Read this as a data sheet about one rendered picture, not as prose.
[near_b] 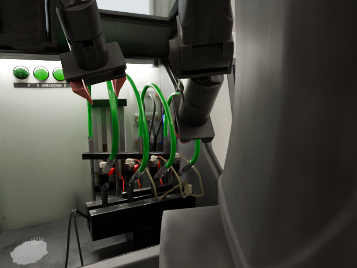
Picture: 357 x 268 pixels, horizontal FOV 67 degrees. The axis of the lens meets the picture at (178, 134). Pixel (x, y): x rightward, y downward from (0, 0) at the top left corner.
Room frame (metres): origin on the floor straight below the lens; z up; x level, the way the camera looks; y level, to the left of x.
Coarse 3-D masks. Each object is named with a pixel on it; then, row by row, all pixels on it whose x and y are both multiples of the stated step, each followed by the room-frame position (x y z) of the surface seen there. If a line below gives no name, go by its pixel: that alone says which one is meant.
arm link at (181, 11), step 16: (192, 0) 0.30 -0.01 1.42; (208, 0) 0.30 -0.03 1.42; (224, 0) 0.30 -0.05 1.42; (176, 16) 0.38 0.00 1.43; (192, 16) 0.32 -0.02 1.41; (208, 16) 0.32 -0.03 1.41; (224, 16) 0.32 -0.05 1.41; (192, 32) 0.33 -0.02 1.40; (208, 32) 0.33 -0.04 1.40; (224, 32) 0.34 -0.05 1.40; (192, 48) 0.36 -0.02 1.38; (208, 48) 0.36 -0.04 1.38; (224, 48) 0.36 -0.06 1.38; (192, 64) 0.37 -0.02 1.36; (208, 64) 0.38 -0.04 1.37; (224, 64) 0.38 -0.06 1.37
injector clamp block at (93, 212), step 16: (160, 192) 0.87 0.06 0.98; (192, 192) 0.87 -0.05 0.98; (96, 208) 0.77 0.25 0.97; (112, 208) 0.75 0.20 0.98; (128, 208) 0.75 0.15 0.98; (144, 208) 0.78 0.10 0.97; (160, 208) 0.80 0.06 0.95; (176, 208) 0.83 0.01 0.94; (96, 224) 0.71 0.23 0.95; (112, 224) 0.73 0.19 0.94; (128, 224) 0.75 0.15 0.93; (144, 224) 0.78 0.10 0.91; (160, 224) 0.80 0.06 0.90; (128, 240) 0.81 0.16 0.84; (144, 240) 0.78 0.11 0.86
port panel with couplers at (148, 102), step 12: (144, 84) 1.13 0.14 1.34; (156, 84) 1.15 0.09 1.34; (132, 96) 1.10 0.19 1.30; (156, 96) 1.14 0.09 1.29; (132, 108) 1.10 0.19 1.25; (156, 108) 1.15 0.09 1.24; (132, 120) 1.10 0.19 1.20; (156, 120) 1.15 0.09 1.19; (132, 132) 1.10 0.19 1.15; (156, 132) 1.15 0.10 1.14; (132, 144) 1.10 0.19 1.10; (156, 144) 1.15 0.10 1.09
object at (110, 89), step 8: (88, 88) 0.92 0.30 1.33; (112, 88) 0.64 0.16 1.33; (112, 96) 0.63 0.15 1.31; (88, 104) 0.93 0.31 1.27; (112, 104) 0.62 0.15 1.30; (88, 112) 0.94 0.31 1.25; (112, 112) 0.61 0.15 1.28; (88, 120) 0.94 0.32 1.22; (112, 120) 0.61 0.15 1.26; (88, 128) 0.94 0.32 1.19; (88, 136) 0.95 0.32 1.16; (112, 144) 0.62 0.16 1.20; (112, 152) 0.63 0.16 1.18; (112, 160) 0.65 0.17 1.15
